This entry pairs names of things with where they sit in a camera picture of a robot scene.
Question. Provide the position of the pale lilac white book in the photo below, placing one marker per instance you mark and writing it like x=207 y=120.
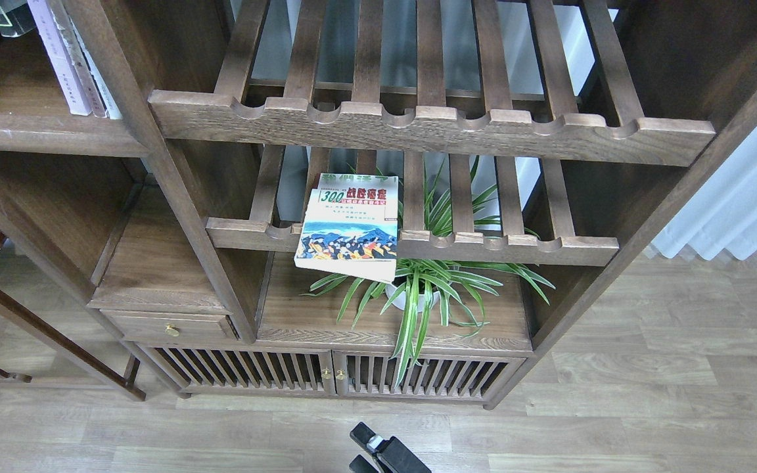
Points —
x=69 y=81

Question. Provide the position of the white curtain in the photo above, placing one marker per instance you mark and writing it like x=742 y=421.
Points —
x=722 y=216

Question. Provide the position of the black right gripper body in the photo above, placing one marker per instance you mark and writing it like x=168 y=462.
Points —
x=389 y=456

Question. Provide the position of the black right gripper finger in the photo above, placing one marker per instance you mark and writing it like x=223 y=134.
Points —
x=367 y=439

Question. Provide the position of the green blue illustrated book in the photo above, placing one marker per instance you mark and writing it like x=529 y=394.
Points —
x=351 y=227

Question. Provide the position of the dark wooden side furniture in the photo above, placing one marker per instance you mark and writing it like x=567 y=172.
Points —
x=27 y=363

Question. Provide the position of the yellow grey thick book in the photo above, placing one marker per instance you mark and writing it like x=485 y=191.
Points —
x=15 y=18

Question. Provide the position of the dark wooden bookshelf unit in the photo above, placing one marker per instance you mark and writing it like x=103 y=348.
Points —
x=596 y=119

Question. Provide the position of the white standing book on shelf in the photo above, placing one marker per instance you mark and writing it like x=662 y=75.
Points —
x=99 y=99

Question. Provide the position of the green spider plant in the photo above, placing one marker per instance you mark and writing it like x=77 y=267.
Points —
x=427 y=286

